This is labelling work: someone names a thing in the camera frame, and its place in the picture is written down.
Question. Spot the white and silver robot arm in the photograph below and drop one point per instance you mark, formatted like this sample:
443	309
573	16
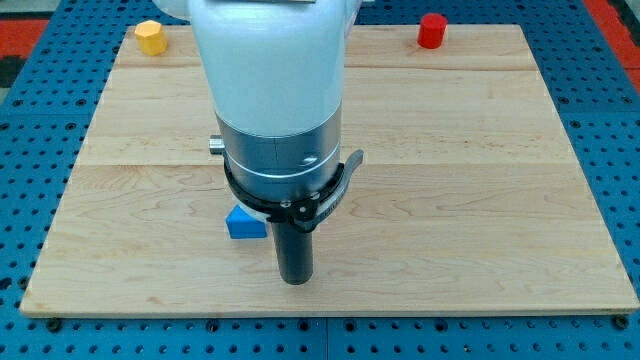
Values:
276	74

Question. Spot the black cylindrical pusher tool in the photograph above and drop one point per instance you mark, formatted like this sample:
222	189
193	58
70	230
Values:
294	252

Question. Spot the blue block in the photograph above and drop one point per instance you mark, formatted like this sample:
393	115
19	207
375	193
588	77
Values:
242	226

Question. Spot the wooden board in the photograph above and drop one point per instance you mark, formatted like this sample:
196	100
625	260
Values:
470	200

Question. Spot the red cylinder block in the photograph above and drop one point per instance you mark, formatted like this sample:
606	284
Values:
432	29

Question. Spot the yellow hexagonal block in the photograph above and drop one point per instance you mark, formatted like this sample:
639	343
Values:
151	38

